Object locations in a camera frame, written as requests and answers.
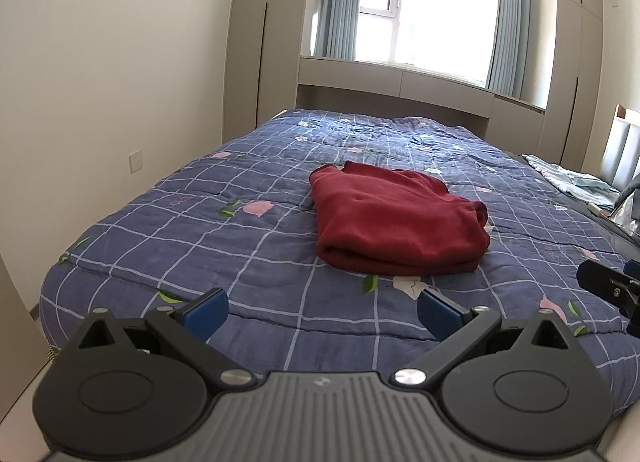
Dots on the blue checked floral quilt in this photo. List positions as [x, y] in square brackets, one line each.
[200, 222]

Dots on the beige window cabinet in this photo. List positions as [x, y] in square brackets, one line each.
[400, 84]

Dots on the light blue cloth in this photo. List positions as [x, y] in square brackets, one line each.
[570, 176]

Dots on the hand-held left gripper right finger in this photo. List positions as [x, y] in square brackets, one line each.
[440, 313]

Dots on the beige tall wardrobe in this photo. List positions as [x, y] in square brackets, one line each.
[270, 41]

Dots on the red long-sleeved shirt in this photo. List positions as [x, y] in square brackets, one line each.
[395, 222]

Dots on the silver foil bag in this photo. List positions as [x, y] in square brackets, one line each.
[622, 214]

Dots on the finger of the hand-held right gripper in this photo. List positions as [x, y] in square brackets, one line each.
[600, 277]

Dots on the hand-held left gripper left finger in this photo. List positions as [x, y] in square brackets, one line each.
[207, 308]

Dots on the white wall socket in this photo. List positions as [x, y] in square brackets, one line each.
[135, 161]

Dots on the grey padded headboard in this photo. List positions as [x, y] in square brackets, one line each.
[622, 146]

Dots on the window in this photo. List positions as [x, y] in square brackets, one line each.
[435, 6]

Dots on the beige wardrobe with round hole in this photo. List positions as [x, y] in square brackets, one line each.
[575, 66]

